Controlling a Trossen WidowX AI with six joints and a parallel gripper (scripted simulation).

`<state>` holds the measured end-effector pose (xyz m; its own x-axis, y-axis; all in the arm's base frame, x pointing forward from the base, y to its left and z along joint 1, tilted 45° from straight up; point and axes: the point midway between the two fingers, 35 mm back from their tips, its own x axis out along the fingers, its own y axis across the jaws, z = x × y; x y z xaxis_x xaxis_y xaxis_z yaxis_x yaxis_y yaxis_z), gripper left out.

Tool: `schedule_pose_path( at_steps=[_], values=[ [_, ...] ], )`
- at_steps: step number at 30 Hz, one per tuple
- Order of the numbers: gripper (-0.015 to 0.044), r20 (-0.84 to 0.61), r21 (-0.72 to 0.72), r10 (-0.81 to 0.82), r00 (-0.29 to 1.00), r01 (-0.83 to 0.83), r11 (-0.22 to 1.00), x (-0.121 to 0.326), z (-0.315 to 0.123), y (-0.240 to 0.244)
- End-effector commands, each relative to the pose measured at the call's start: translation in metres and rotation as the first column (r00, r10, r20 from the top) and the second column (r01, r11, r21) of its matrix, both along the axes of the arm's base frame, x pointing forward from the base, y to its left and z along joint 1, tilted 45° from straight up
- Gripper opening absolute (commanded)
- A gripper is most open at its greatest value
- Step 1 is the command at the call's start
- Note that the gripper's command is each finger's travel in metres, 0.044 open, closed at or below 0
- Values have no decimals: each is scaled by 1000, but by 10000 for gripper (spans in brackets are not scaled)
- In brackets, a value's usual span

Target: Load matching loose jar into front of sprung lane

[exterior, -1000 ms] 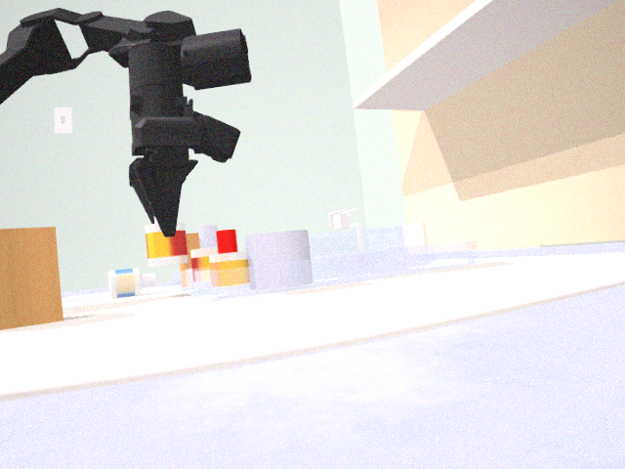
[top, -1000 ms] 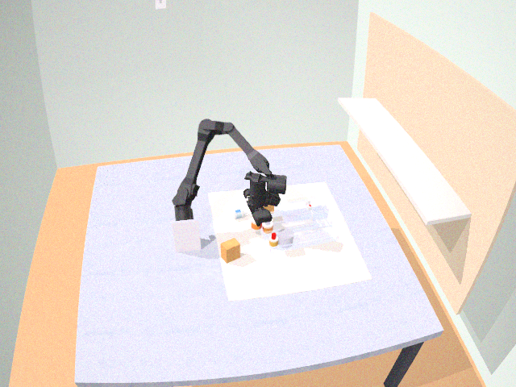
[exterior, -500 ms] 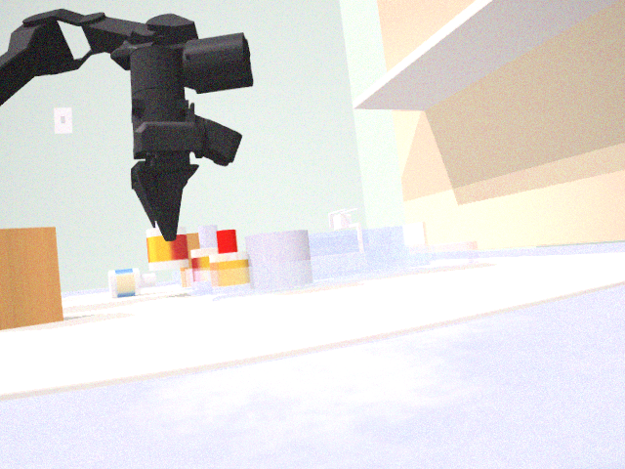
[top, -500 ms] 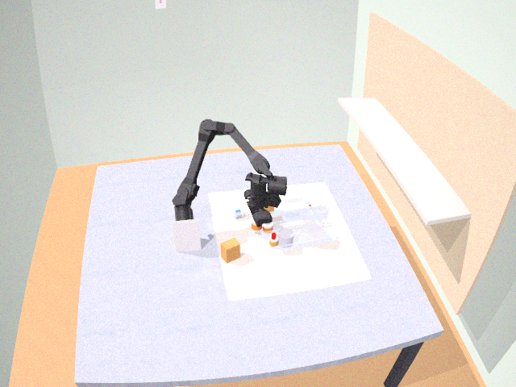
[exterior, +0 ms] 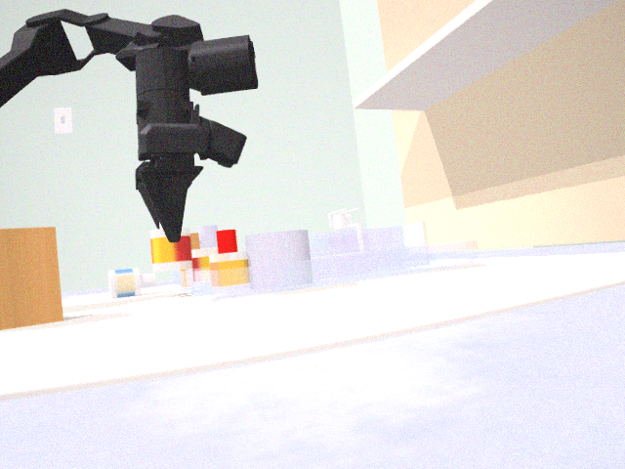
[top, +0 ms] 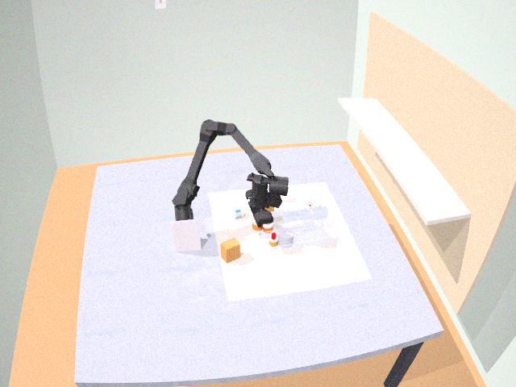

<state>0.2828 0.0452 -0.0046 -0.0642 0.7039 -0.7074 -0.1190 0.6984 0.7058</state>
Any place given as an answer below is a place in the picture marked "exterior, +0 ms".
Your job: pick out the white jar with cream and blue label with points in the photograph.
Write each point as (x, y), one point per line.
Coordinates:
(129, 282)

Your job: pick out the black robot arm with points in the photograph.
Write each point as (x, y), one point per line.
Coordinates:
(170, 53)

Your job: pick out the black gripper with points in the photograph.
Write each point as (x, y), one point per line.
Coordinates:
(166, 138)

